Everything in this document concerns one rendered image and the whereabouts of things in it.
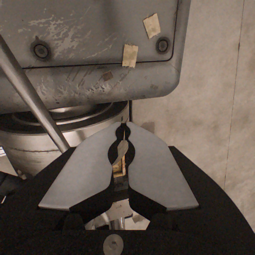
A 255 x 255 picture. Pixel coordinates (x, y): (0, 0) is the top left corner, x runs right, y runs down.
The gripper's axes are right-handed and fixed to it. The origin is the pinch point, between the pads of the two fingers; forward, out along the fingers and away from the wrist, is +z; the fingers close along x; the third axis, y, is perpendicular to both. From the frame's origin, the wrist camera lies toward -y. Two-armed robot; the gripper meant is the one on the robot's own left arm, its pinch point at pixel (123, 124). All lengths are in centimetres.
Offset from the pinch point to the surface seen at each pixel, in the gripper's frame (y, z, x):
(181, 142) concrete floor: 114, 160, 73
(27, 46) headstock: -6.1, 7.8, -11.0
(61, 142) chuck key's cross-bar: 3.0, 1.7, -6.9
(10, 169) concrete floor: 110, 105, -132
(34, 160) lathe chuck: 11.9, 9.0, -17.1
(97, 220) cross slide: 80, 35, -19
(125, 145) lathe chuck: 16.2, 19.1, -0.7
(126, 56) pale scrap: -4.7, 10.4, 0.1
